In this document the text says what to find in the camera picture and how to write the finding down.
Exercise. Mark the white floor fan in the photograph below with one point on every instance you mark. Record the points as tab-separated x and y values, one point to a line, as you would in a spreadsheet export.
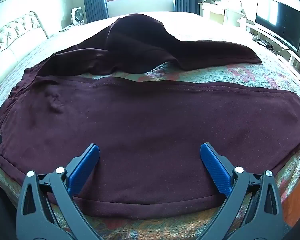
77	15

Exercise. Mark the white television stand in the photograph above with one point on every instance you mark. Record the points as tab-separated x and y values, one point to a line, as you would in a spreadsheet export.
293	57

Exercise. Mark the black flat television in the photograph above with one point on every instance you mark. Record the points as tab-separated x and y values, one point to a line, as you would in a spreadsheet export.
280	22

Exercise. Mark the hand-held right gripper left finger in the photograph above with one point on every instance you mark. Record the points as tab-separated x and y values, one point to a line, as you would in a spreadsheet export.
86	165

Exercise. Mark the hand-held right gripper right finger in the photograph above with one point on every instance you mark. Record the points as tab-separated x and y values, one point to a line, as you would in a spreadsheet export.
213	166

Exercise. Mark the cream tufted headboard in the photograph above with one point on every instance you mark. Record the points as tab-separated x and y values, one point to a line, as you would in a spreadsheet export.
12	37

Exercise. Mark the floral bedspread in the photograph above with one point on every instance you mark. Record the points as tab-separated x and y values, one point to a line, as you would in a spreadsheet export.
240	72

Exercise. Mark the white dressing table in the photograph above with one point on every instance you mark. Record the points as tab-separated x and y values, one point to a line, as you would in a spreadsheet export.
215	10

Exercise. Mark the maroon pants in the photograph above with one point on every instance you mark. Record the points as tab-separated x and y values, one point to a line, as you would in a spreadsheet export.
152	120

